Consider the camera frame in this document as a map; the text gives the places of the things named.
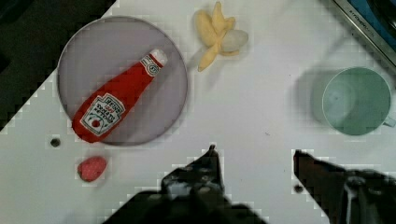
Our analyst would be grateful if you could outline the green plastic cup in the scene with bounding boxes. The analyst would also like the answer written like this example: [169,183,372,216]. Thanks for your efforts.
[311,66,395,136]

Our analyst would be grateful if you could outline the peeled toy banana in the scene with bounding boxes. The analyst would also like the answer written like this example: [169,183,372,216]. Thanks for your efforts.
[194,2,248,72]

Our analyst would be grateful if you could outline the grey round plate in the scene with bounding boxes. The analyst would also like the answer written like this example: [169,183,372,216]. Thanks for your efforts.
[58,16,188,146]

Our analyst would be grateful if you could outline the metal framed blue device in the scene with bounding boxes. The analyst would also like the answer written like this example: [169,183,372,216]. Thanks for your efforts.
[320,0,395,72]

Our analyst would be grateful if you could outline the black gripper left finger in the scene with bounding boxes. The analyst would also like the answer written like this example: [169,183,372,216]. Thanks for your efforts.
[103,145,267,224]

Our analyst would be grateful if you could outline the red toy strawberry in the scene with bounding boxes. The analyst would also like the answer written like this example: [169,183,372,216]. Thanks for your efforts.
[77,156,107,182]

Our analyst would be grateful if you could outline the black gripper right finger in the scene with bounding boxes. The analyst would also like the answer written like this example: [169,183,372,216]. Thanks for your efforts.
[293,150,396,224]

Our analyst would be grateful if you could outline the red ketchup bottle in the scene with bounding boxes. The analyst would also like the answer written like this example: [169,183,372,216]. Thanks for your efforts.
[72,49,168,143]

